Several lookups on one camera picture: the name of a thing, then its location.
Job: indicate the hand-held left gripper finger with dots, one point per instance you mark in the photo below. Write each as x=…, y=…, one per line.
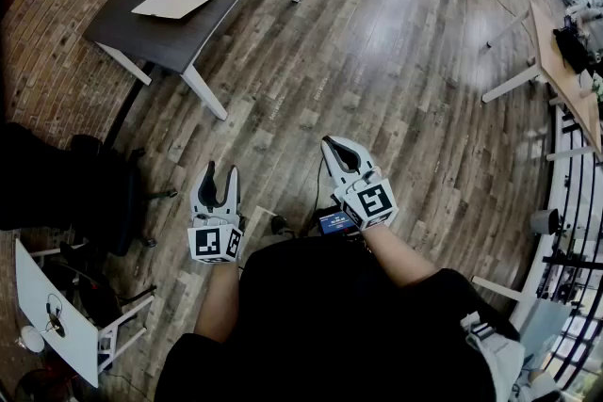
x=233, y=197
x=195, y=202

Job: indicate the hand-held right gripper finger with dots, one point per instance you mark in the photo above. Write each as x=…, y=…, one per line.
x=366, y=162
x=335, y=172

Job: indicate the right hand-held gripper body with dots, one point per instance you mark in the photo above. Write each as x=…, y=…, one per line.
x=372, y=202

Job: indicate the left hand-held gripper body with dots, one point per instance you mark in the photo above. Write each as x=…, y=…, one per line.
x=207, y=245

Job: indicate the person's right forearm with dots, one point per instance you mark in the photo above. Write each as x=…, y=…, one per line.
x=400, y=256

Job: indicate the person's left forearm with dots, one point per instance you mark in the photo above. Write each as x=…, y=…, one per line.
x=219, y=301

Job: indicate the small device with blue screen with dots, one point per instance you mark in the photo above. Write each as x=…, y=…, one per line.
x=335, y=222

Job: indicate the dark shoe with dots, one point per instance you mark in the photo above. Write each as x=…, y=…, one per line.
x=281, y=225

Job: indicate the person's black shirt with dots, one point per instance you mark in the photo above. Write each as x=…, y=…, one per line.
x=330, y=320

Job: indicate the black office chair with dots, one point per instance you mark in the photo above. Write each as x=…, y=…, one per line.
x=70, y=188

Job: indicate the small white table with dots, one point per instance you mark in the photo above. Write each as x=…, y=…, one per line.
x=52, y=296

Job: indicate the grey cylindrical bin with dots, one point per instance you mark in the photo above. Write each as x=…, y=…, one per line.
x=545, y=222

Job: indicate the white round object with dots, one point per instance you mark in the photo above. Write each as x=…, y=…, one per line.
x=32, y=338

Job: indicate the person's grey striped shorts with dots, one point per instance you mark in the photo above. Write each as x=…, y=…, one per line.
x=499, y=358

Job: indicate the black metal railing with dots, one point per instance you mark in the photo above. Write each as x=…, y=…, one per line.
x=581, y=221

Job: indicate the light wooden table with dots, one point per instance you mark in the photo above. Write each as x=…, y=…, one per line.
x=570, y=89

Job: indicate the black bag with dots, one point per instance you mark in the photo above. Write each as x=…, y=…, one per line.
x=572, y=49

